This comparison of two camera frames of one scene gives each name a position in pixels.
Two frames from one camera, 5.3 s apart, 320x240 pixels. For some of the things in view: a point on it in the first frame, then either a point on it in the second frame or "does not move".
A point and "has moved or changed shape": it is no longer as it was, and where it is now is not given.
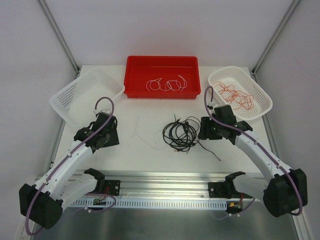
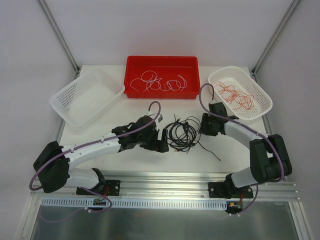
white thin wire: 144,140 has moved or changed shape
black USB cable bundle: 181,135 does not move
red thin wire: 244,101 does not move
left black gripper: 111,135 to 155,139
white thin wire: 154,84 does not move
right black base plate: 218,190 does not move
